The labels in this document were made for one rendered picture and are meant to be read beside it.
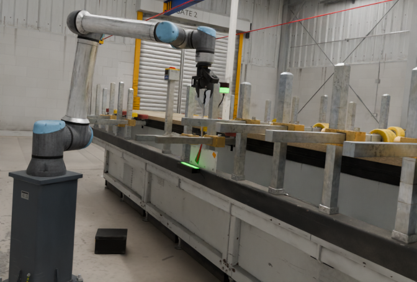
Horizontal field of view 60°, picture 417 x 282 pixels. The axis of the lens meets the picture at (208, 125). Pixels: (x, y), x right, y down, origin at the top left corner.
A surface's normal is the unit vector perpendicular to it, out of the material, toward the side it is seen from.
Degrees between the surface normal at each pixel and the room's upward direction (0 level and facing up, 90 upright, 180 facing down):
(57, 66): 90
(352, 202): 90
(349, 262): 90
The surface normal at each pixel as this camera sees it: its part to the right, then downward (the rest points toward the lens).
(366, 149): 0.52, 0.08
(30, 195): -0.50, 0.00
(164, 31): -0.29, 0.04
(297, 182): -0.85, -0.04
